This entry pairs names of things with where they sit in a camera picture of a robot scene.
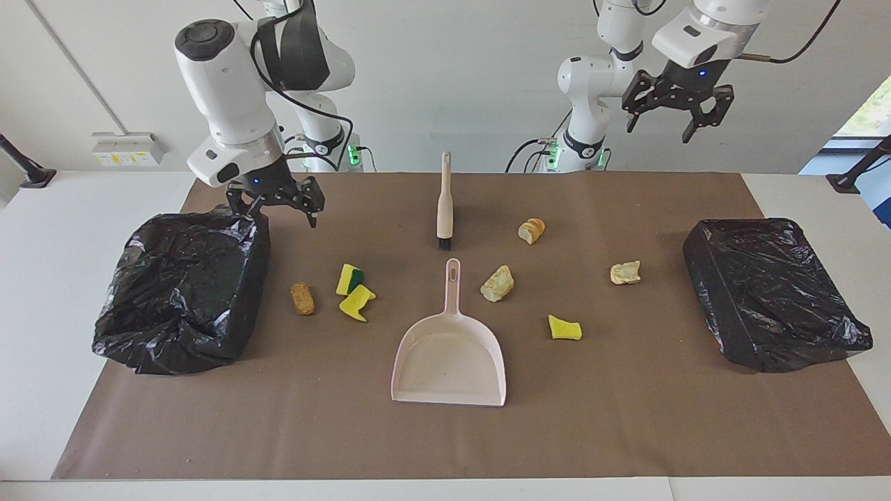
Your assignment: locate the window pane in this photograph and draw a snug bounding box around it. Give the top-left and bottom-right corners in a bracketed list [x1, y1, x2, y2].
[833, 75, 891, 138]

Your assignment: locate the flat bin with black bag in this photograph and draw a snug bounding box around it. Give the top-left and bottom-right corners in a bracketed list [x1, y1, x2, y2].
[682, 218, 874, 374]

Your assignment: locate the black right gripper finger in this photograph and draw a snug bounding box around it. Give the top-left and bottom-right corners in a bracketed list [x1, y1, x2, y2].
[226, 186, 269, 222]
[299, 176, 326, 229]

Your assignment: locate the beige hand brush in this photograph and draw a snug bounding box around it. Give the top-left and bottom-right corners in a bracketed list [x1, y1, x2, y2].
[436, 152, 455, 251]

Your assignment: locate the brown paper table mat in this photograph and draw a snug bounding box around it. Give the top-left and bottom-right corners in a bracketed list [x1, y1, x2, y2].
[52, 172, 891, 481]

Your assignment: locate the black clamp stand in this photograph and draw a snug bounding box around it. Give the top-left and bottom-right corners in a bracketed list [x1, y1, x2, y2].
[0, 134, 57, 189]
[826, 134, 891, 194]

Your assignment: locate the yellow green sponge piece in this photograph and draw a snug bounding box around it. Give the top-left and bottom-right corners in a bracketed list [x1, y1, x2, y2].
[548, 314, 583, 341]
[336, 263, 365, 296]

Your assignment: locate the open bin with black bag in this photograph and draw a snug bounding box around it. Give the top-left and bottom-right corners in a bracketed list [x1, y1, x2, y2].
[92, 204, 271, 376]

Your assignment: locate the black base cable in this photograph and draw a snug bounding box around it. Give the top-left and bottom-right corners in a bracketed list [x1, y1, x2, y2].
[505, 136, 558, 173]

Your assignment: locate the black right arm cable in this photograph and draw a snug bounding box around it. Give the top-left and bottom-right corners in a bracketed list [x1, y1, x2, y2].
[249, 17, 349, 171]

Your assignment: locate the white wall socket box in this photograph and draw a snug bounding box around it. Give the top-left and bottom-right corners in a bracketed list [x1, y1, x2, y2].
[92, 132, 166, 168]

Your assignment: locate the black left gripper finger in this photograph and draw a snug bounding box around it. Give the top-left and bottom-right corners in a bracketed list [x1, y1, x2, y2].
[682, 85, 735, 143]
[622, 72, 659, 133]

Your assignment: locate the notched yellow sponge piece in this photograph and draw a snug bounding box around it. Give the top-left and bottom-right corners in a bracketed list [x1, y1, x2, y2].
[339, 284, 377, 323]

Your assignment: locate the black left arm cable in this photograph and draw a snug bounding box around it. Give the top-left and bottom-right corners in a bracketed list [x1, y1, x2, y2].
[738, 0, 843, 65]

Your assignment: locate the pink plastic dustpan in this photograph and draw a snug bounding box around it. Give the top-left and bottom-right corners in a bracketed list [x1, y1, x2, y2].
[391, 258, 507, 407]

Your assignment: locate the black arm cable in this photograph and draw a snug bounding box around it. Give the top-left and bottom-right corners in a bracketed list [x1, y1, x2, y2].
[738, 0, 843, 65]
[249, 17, 349, 171]

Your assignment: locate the large beige foam chunk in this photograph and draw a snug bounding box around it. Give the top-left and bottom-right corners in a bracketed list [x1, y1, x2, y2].
[480, 265, 515, 303]

